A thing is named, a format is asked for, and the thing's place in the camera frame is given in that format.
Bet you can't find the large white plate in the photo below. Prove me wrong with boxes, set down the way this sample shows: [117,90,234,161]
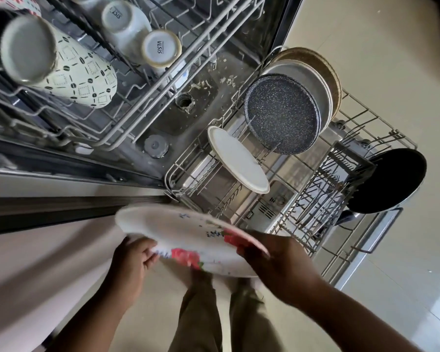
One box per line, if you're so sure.
[262,59,334,132]

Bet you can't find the person's right hand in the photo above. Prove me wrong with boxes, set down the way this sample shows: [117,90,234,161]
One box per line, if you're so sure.
[224,230,322,308]

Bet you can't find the pink base cabinet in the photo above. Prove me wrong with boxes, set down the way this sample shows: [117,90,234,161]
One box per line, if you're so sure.
[0,216,132,352]

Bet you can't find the cream diamond pattern mug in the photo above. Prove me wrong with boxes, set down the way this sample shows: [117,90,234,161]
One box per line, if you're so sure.
[0,14,118,109]

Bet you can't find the person's khaki trousers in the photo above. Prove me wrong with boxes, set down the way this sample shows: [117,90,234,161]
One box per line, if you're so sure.
[168,269,285,352]

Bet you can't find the red flower print mug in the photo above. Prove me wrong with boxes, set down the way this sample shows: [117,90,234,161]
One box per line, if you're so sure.
[0,0,42,17]

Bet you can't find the person's left forearm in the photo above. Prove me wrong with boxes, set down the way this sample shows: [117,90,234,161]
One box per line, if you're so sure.
[45,286,132,352]

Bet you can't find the black frying pan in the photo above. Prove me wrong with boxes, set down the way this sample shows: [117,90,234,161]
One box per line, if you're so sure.
[335,148,427,226]

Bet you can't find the person's left hand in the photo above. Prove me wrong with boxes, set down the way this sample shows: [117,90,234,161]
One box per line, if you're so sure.
[108,236,160,308]

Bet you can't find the wire dish rack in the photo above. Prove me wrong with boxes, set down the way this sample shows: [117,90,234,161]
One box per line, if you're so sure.
[164,47,418,286]

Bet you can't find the person's right forearm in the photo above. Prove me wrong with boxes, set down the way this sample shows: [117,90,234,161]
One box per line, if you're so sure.
[293,278,422,352]

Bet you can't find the white pink flower plate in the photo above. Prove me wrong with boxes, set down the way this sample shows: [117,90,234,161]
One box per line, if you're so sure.
[115,205,271,278]

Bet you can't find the grey wire cup rack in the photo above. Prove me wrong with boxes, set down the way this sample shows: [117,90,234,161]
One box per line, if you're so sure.
[0,0,268,151]

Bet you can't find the beige speckled round plate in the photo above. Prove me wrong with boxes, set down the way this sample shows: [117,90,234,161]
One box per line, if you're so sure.
[275,47,343,120]

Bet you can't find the silver dishwasher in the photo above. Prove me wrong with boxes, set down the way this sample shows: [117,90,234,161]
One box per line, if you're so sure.
[0,0,404,290]

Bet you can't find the plain beige small plate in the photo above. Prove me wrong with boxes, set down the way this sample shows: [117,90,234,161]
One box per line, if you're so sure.
[207,126,271,195]

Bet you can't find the grey speckled steel plate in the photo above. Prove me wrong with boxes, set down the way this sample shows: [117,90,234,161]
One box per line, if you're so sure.
[244,73,322,155]

